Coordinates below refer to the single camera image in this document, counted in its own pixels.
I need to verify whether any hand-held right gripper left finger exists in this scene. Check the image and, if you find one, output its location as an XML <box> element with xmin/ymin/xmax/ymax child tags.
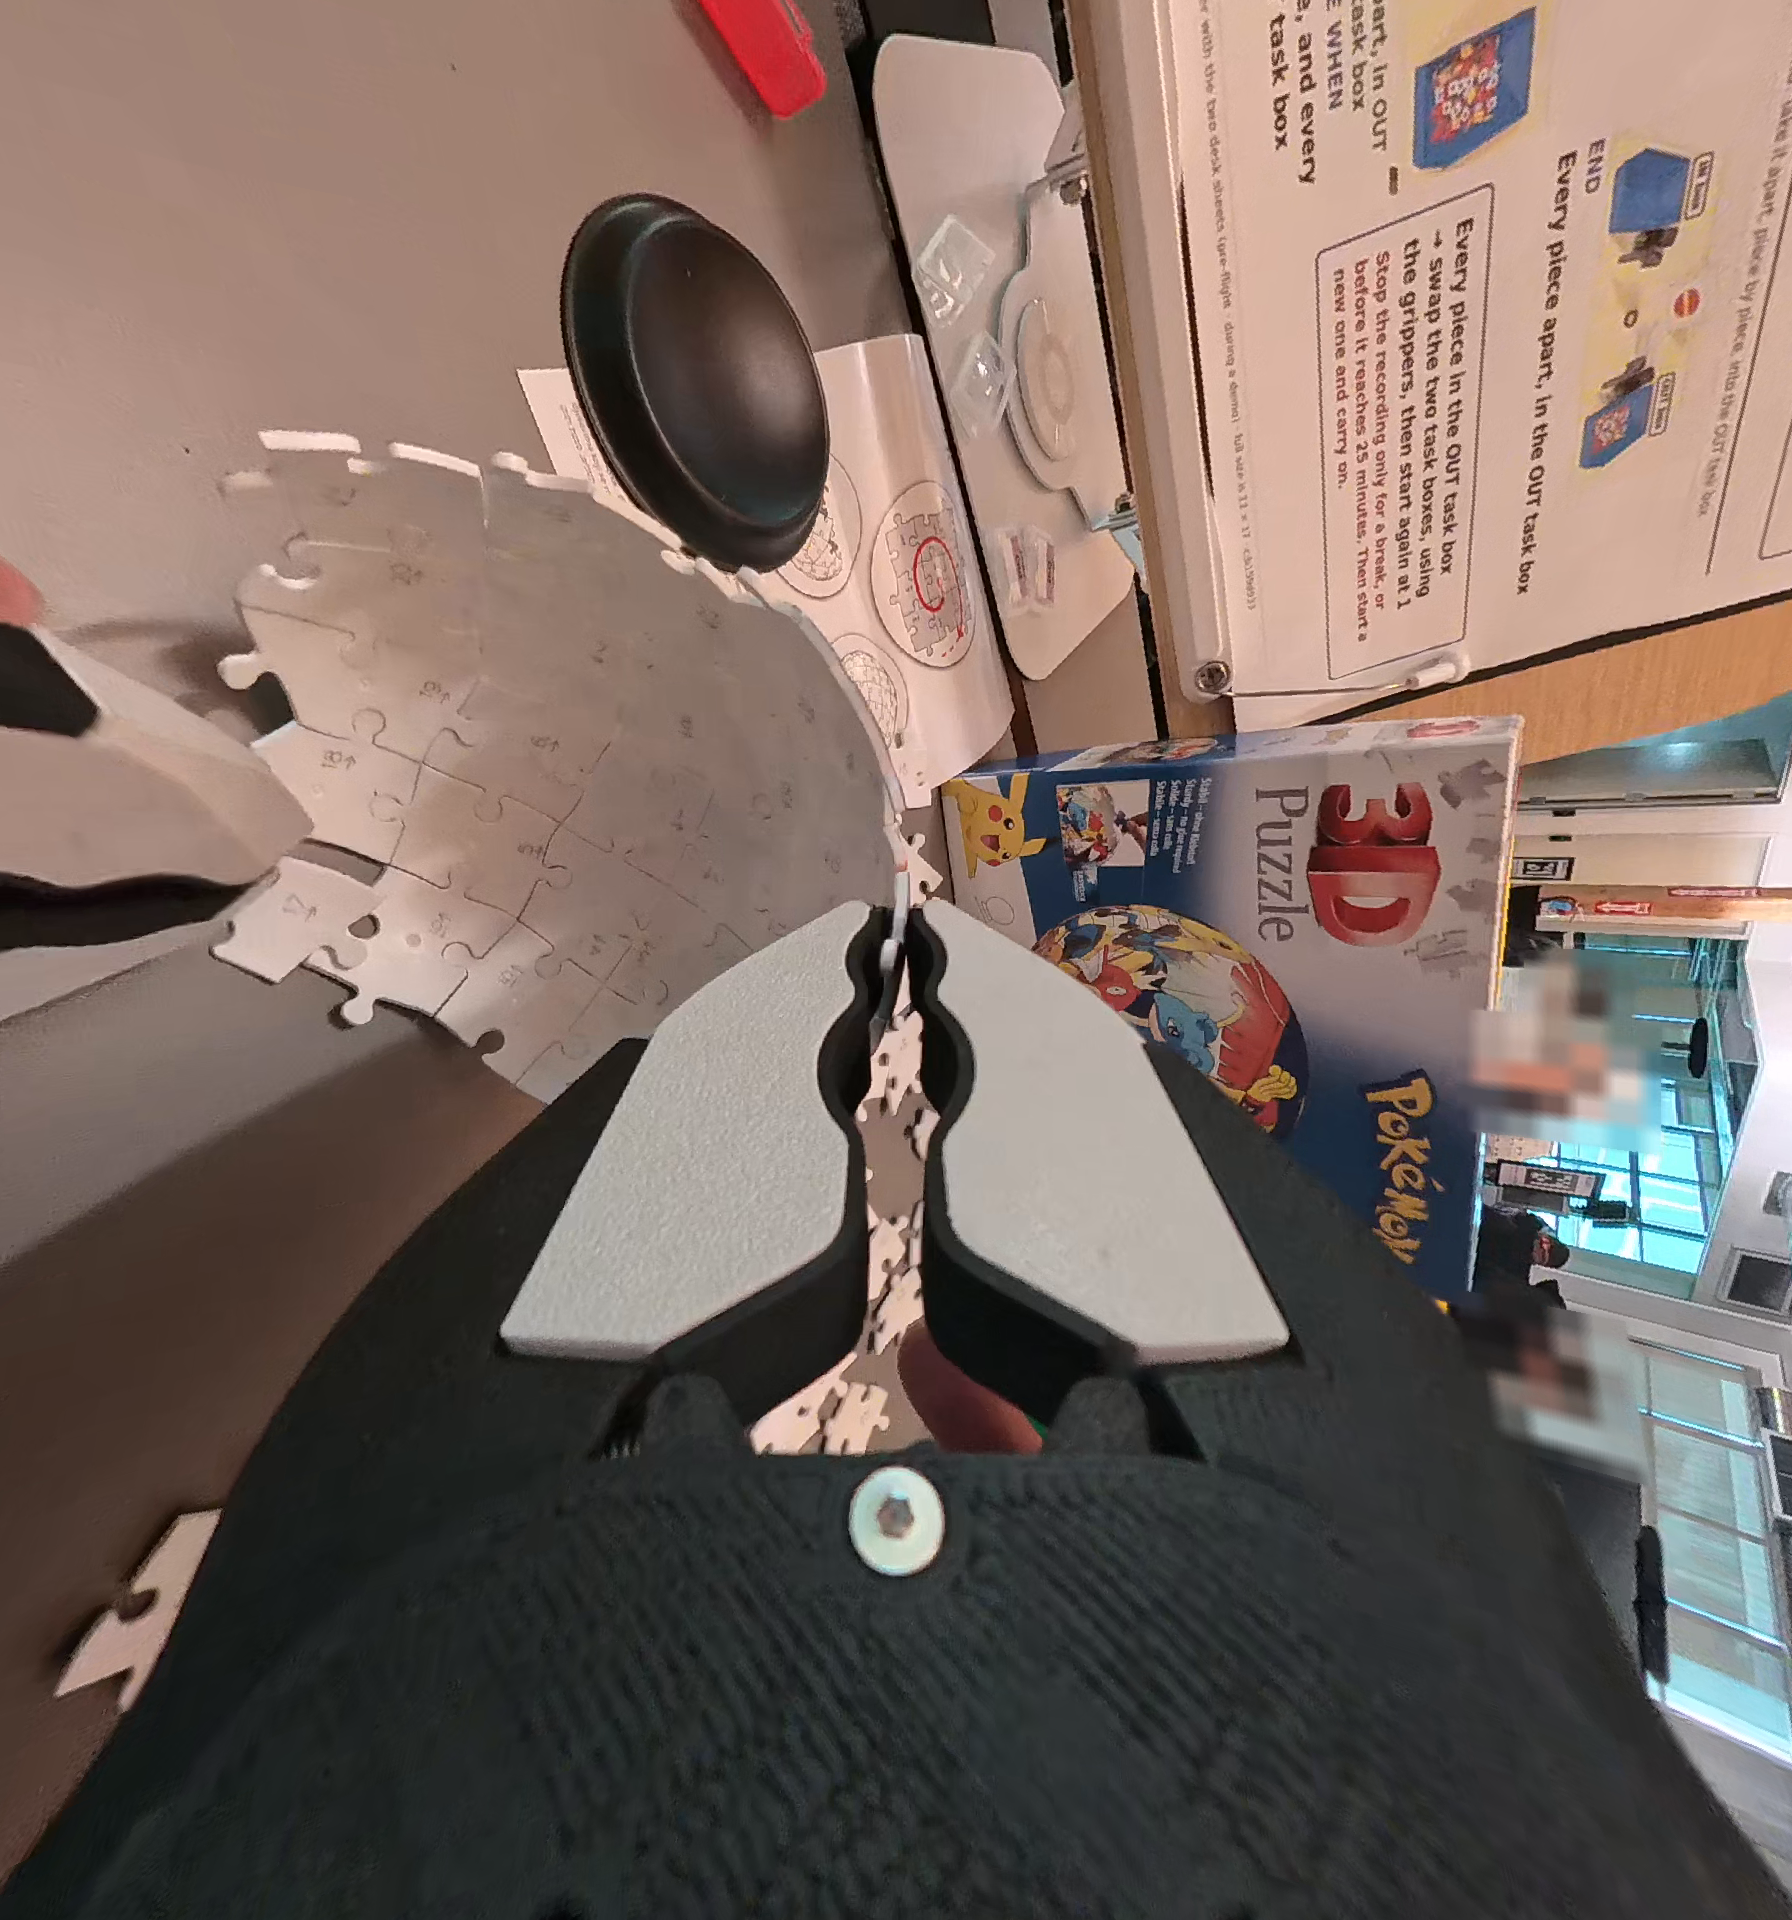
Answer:
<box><xmin>498</xmin><ymin>900</ymin><xmax>898</xmax><ymax>1366</ymax></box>

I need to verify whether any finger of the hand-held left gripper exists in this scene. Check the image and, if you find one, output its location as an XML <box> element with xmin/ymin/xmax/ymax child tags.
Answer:
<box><xmin>0</xmin><ymin>608</ymin><xmax>317</xmax><ymax>893</ymax></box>
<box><xmin>0</xmin><ymin>877</ymin><xmax>248</xmax><ymax>1041</ymax></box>

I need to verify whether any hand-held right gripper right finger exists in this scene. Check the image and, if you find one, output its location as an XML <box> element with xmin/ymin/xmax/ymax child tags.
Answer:
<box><xmin>909</xmin><ymin>902</ymin><xmax>1293</xmax><ymax>1373</ymax></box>

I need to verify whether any white puzzle piece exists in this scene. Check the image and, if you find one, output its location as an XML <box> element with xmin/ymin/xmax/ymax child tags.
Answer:
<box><xmin>209</xmin><ymin>852</ymin><xmax>388</xmax><ymax>1025</ymax></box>
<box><xmin>56</xmin><ymin>1507</ymin><xmax>224</xmax><ymax>1713</ymax></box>

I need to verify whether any partly built puzzle ball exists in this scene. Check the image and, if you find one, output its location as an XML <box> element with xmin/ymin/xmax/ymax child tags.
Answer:
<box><xmin>213</xmin><ymin>430</ymin><xmax>946</xmax><ymax>1107</ymax></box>

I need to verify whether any blue puzzle box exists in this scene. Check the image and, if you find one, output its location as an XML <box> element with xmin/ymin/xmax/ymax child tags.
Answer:
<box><xmin>753</xmin><ymin>717</ymin><xmax>1525</xmax><ymax>1462</ymax></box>

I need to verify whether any paper puzzle leaflet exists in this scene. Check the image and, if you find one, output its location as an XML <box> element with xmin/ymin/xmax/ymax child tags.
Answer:
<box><xmin>512</xmin><ymin>331</ymin><xmax>1016</xmax><ymax>798</ymax></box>

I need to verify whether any black round ball stand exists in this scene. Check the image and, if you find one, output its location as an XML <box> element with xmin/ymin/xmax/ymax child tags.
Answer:
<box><xmin>565</xmin><ymin>192</ymin><xmax>834</xmax><ymax>570</ymax></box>

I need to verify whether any small clear plastic piece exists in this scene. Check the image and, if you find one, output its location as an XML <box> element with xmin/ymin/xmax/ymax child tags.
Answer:
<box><xmin>912</xmin><ymin>217</ymin><xmax>993</xmax><ymax>320</ymax></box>
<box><xmin>946</xmin><ymin>329</ymin><xmax>1022</xmax><ymax>433</ymax></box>
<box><xmin>993</xmin><ymin>522</ymin><xmax>1074</xmax><ymax>612</ymax></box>

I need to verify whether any red plastic object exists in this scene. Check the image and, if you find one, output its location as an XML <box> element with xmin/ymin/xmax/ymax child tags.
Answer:
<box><xmin>693</xmin><ymin>0</ymin><xmax>827</xmax><ymax>119</ymax></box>

